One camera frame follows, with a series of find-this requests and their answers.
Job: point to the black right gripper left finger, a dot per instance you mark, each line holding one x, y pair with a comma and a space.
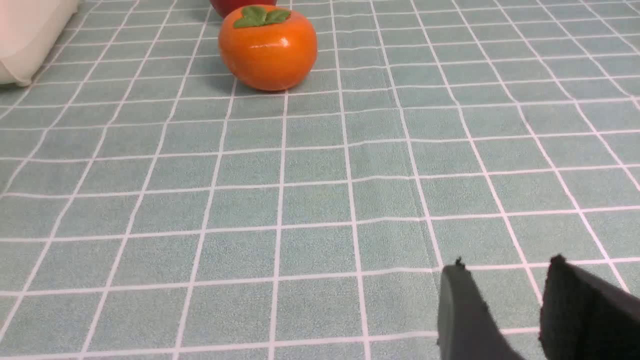
466, 328

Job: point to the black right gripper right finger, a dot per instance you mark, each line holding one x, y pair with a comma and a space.
584, 317

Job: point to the white two-slot toaster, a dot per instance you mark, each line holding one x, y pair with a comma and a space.
28, 31

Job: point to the green checkered tablecloth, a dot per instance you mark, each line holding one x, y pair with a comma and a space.
154, 208

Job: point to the orange persimmon with green leaf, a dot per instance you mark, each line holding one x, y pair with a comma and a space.
268, 48

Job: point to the red apple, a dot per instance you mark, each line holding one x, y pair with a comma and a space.
224, 7

